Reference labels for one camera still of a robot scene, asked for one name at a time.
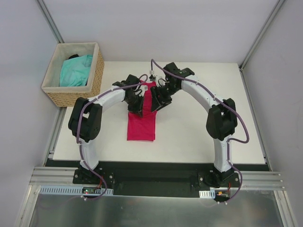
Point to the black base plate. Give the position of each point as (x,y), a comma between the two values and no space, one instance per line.
(180,180)

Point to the aluminium frame post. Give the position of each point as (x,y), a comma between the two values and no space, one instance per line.
(50,21)
(267,24)

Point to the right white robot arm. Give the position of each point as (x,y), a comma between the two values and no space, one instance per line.
(221,120)

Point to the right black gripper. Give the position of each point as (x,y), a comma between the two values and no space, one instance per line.
(161,101)

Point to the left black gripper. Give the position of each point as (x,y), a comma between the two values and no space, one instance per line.
(136,105)

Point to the left white cable duct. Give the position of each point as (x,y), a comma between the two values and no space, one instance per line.
(75,190)

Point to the black garment in basket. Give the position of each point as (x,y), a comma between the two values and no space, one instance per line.
(73,56)

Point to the right white cable duct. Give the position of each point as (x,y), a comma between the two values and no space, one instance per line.
(207,194)

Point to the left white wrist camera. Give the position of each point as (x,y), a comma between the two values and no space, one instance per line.
(141,90)

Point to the pink t shirt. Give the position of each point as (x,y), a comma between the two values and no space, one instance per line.
(143,128)

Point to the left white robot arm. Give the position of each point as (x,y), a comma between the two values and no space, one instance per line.
(86,116)

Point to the left aluminium frame post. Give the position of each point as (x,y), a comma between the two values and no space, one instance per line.
(50,21)

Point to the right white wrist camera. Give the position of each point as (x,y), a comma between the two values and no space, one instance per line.
(159,80)

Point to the front aluminium rail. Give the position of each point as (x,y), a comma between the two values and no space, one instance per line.
(252,180)

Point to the white cable duct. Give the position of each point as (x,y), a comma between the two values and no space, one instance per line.
(75,190)
(207,194)

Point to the wicker basket with liner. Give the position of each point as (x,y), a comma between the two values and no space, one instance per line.
(66,96)

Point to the right aluminium frame post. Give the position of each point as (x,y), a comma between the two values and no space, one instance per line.
(267,24)

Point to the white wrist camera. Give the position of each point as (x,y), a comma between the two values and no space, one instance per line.
(141,90)
(159,80)

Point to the teal t shirt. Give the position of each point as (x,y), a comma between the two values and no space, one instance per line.
(75,72)

